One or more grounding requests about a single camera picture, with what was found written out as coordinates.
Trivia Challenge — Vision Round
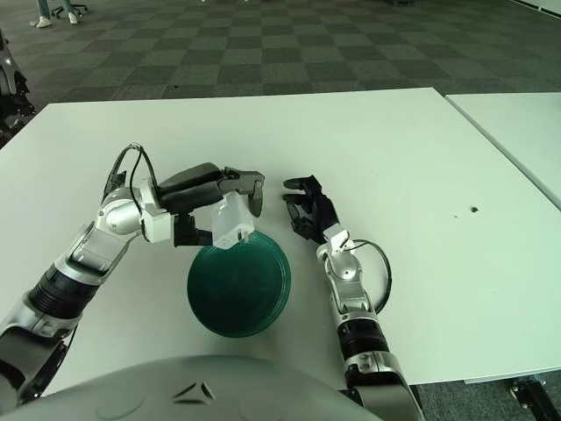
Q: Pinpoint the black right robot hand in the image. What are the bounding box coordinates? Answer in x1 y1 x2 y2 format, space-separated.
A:
281 174 354 255

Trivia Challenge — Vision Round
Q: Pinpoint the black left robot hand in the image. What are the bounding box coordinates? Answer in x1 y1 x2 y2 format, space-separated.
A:
139 161 266 249

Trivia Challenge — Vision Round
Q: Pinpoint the white charger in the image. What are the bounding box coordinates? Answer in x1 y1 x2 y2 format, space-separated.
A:
209 194 256 251

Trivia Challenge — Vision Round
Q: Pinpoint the green plate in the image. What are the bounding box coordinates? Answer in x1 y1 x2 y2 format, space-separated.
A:
186 232 292 339

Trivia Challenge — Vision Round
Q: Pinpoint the black office chair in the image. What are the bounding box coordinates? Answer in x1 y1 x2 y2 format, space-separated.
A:
0 28 34 137

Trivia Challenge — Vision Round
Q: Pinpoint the grey robot torso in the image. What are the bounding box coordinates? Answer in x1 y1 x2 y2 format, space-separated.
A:
25 354 373 421

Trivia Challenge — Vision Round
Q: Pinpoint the black swivel chair base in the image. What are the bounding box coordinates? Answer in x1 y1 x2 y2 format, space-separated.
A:
50 0 89 18

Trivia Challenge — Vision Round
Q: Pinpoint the person with white shoes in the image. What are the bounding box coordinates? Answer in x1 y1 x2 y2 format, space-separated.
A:
35 0 80 29

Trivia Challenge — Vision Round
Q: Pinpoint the black table foot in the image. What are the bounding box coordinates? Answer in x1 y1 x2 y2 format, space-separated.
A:
510 379 549 409

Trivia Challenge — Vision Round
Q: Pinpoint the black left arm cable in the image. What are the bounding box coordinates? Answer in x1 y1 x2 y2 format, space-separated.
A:
103 142 159 207

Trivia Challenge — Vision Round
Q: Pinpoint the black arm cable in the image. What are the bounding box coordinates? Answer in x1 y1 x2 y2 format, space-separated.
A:
103 142 159 207
350 239 392 313

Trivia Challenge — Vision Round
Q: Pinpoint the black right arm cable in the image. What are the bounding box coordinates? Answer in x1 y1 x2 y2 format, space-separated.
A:
350 239 392 313

